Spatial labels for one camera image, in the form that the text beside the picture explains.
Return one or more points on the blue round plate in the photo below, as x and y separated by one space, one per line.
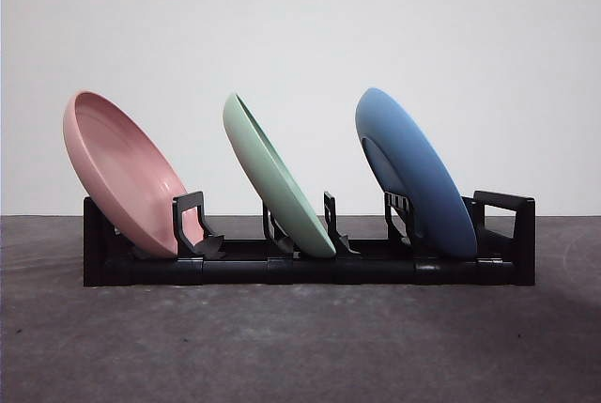
413 163

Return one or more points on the black plastic dish rack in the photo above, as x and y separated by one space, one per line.
310 274

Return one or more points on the pink round plate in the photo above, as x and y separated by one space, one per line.
122 163

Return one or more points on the green round plate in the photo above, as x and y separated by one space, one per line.
272 177

